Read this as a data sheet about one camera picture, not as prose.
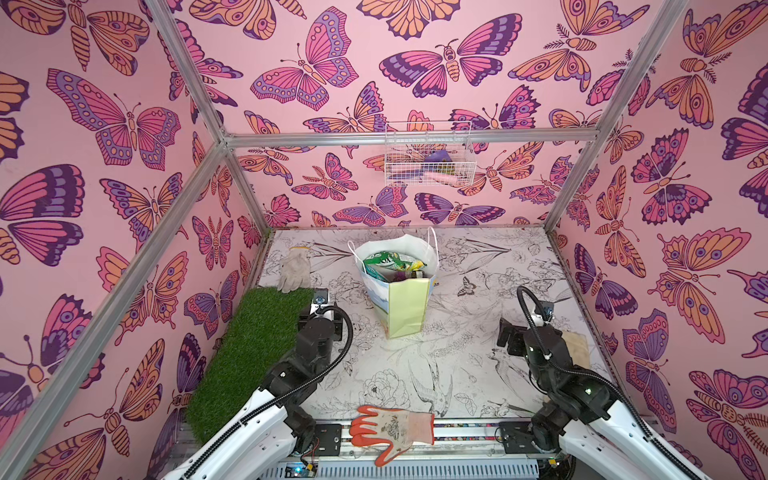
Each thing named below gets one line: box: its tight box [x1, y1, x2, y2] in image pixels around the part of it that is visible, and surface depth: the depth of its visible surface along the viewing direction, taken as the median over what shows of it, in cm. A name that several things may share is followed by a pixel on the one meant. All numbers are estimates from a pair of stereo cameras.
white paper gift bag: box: [348, 227, 439, 339], surface depth 85 cm
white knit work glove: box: [277, 246, 311, 293], surface depth 109 cm
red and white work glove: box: [350, 405, 435, 467], surface depth 76 cm
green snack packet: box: [363, 250, 428, 272], surface depth 85 cm
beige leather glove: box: [561, 331, 591, 369], surface depth 90 cm
